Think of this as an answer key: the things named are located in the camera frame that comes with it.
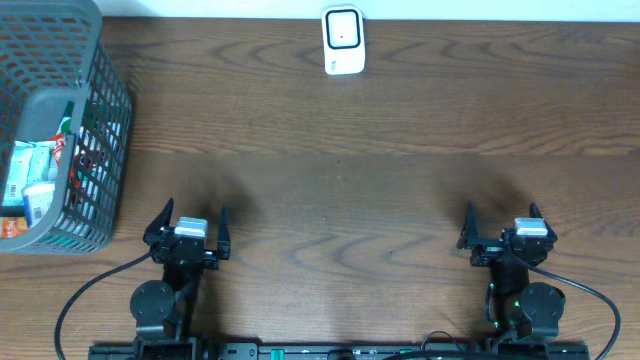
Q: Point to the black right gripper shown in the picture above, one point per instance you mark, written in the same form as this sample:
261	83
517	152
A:
470	237

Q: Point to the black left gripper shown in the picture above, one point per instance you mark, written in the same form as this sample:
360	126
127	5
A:
160	248

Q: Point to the white blue label jar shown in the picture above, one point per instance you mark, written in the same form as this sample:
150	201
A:
37	200

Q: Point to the small orange box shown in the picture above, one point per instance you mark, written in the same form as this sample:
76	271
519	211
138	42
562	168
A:
12	227

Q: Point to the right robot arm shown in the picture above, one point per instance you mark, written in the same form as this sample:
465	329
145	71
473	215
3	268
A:
516	306

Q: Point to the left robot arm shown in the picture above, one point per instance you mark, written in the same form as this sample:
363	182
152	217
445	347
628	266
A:
163	308

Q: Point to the white barcode scanner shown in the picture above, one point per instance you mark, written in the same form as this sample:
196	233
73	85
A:
343	40

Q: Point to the red white snack packet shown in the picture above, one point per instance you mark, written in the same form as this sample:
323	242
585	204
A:
59	139

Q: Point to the light green snack packet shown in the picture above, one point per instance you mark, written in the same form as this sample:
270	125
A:
31	163

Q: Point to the grey plastic mesh basket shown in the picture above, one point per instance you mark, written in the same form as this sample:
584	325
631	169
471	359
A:
54	64

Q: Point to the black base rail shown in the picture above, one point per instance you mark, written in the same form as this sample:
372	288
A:
253	351

